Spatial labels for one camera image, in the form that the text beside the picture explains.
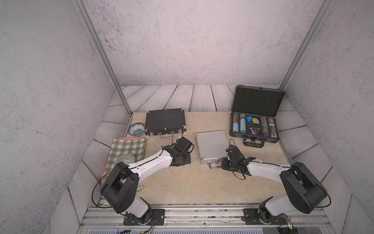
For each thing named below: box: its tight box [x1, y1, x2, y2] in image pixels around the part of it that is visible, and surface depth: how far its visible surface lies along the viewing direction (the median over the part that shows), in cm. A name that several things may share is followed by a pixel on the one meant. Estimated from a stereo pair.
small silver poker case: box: [195, 130, 229, 165], surface depth 101 cm
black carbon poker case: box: [144, 108, 187, 140], surface depth 110 cm
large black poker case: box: [229, 84, 286, 148], surface depth 107 cm
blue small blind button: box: [245, 115, 254, 122], surface depth 113 cm
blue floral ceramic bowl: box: [128, 122, 146, 137], surface depth 110 cm
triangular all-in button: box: [249, 127, 261, 136], surface depth 106 cm
